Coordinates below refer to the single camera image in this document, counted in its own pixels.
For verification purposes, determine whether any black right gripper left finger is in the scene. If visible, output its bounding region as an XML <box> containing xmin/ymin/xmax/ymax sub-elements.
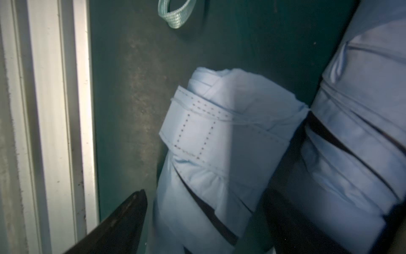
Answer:
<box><xmin>66</xmin><ymin>189</ymin><xmax>148</xmax><ymax>254</ymax></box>

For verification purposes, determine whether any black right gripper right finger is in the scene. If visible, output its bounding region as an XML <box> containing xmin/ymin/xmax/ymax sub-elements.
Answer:
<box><xmin>263</xmin><ymin>189</ymin><xmax>349</xmax><ymax>254</ymax></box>

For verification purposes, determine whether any light blue umbrella front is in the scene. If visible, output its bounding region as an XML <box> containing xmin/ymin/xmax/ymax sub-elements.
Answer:
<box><xmin>147</xmin><ymin>67</ymin><xmax>309</xmax><ymax>254</ymax></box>

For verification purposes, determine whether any light blue umbrella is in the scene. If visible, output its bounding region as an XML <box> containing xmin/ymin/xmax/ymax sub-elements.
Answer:
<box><xmin>282</xmin><ymin>0</ymin><xmax>406</xmax><ymax>254</ymax></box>
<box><xmin>147</xmin><ymin>67</ymin><xmax>309</xmax><ymax>254</ymax></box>

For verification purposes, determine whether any light blue umbrella centre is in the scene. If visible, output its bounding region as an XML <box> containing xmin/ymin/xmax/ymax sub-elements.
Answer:
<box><xmin>282</xmin><ymin>0</ymin><xmax>406</xmax><ymax>254</ymax></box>

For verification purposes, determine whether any mint green umbrella front left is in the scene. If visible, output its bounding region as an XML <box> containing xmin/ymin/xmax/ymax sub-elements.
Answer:
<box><xmin>158</xmin><ymin>0</ymin><xmax>197</xmax><ymax>29</ymax></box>

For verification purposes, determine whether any aluminium front rail frame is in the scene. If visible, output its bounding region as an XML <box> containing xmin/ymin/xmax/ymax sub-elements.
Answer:
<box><xmin>1</xmin><ymin>1</ymin><xmax>100</xmax><ymax>254</ymax></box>

